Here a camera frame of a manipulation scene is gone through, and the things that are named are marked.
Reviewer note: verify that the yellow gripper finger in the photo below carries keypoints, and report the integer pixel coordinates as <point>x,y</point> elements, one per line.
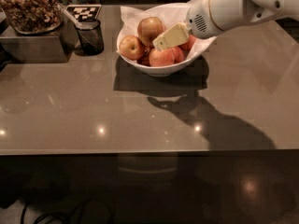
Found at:
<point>175,35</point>

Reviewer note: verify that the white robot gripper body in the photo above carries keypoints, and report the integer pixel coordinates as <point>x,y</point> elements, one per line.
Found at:
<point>199,20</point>

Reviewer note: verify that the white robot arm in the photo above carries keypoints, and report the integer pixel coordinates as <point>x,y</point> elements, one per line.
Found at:
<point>229,14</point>

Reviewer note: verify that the right red apple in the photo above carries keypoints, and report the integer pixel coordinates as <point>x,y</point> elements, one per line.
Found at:
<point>188,45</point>

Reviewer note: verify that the red apple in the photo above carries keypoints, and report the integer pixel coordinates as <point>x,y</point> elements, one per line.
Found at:
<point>159,58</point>
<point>188,45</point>

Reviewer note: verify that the white paper bowl liner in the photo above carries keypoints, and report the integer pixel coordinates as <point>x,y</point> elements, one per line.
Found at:
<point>168,14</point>

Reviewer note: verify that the large top red-yellow apple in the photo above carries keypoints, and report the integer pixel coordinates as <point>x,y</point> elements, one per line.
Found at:
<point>148,29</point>

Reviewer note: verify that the front red apple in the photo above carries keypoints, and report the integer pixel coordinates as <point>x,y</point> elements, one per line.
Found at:
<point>159,58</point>

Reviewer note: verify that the white ceramic bowl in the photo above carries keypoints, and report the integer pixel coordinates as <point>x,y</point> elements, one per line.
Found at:
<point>143,64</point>

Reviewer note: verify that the left red-yellow apple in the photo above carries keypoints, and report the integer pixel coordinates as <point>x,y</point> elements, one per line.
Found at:
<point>131,47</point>

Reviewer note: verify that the black mesh cup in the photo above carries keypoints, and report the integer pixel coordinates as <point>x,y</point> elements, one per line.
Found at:
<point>90,36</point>

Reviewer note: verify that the black white marker card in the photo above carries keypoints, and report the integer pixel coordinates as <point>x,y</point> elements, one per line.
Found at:
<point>84,12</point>

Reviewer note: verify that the white spoon in cup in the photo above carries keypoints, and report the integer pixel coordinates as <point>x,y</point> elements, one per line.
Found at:
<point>70,16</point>

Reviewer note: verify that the grey metal box stand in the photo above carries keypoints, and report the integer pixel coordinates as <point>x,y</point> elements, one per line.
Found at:
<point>52,47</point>

